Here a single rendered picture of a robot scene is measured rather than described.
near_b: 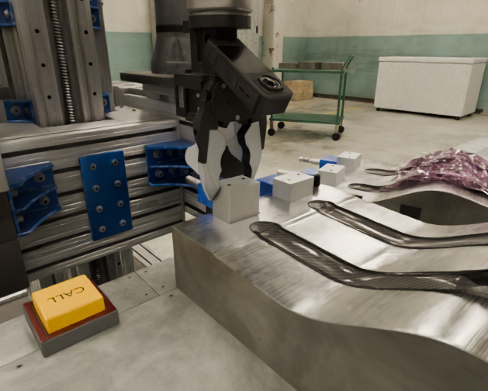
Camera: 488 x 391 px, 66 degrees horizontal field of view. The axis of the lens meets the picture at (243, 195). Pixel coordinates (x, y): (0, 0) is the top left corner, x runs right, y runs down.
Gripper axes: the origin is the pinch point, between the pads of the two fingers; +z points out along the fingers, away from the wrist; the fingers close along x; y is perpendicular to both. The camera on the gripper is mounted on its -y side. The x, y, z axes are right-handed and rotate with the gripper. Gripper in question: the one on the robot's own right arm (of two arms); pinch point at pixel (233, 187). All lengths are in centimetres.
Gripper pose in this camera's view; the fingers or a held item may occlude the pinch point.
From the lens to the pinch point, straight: 48.2
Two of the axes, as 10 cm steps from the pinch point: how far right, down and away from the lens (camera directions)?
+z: 0.0, 9.3, 3.7
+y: -6.5, -2.8, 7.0
